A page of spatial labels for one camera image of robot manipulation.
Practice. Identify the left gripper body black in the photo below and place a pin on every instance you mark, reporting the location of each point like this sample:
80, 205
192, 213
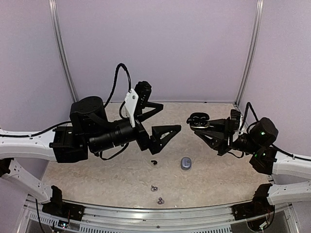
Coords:
144, 140

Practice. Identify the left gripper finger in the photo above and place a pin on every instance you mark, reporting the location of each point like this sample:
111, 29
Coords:
155, 108
161, 135

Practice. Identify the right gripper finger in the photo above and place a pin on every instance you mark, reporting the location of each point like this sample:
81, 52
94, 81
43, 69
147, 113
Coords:
219, 124
215, 140

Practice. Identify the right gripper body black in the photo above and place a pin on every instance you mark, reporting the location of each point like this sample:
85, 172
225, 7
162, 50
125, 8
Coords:
229, 136

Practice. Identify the black earbud charging case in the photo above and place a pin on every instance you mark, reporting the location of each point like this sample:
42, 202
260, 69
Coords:
198, 120

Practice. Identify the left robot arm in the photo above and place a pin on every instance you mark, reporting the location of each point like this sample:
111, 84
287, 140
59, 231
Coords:
87, 131

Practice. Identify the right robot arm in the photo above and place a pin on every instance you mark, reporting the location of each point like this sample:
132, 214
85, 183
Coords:
268, 159

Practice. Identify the blue-grey earbud case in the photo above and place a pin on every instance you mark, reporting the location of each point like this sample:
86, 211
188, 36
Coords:
186, 163

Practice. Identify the purple earbud upper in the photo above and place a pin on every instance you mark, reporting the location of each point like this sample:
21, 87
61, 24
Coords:
154, 188

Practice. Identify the purple earbud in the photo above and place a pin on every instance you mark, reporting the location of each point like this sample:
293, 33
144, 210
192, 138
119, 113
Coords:
160, 201
154, 188

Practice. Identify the purple earbud lower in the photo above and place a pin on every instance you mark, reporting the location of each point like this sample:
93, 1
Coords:
160, 201

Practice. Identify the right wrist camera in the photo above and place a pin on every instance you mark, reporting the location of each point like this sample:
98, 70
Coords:
235, 120

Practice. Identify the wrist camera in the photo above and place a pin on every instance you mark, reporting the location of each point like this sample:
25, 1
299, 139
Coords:
235, 120
135, 101

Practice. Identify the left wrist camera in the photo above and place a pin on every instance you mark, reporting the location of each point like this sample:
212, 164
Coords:
135, 101

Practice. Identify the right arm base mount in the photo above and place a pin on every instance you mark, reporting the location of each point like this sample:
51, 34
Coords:
259, 204

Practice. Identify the front aluminium rail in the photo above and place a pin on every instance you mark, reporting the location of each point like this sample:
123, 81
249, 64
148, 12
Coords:
107, 219

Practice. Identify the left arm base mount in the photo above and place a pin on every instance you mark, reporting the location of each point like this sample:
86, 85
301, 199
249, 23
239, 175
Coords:
57, 207

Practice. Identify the right aluminium frame post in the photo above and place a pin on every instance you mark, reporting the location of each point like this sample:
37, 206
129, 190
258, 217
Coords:
251, 50

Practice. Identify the aluminium frame post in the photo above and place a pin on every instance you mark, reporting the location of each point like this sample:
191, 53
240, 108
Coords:
61, 49
251, 50

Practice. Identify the left aluminium frame post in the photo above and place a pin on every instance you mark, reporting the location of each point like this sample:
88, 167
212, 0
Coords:
61, 49

